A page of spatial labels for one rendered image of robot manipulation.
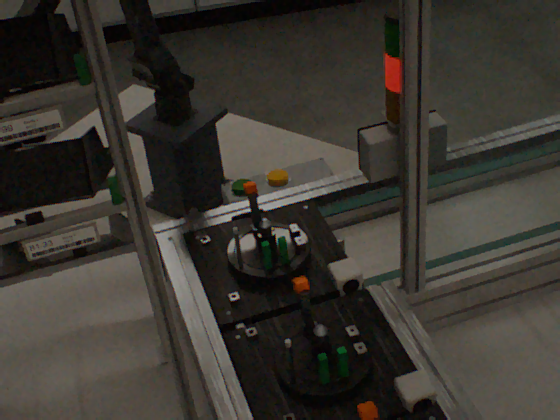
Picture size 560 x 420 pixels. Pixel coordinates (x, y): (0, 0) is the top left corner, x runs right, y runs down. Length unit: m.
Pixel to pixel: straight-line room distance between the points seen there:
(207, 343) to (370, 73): 2.70
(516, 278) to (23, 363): 0.84
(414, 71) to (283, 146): 0.80
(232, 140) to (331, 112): 1.72
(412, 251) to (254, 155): 0.66
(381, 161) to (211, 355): 0.39
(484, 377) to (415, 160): 0.38
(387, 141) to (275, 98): 2.57
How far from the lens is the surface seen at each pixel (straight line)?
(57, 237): 1.00
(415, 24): 1.06
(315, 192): 1.53
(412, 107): 1.11
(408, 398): 1.15
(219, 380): 1.24
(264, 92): 3.77
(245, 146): 1.86
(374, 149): 1.16
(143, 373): 1.40
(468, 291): 1.38
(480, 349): 1.39
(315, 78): 3.84
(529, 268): 1.43
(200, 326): 1.32
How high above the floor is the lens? 1.89
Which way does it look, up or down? 38 degrees down
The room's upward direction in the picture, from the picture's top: 7 degrees counter-clockwise
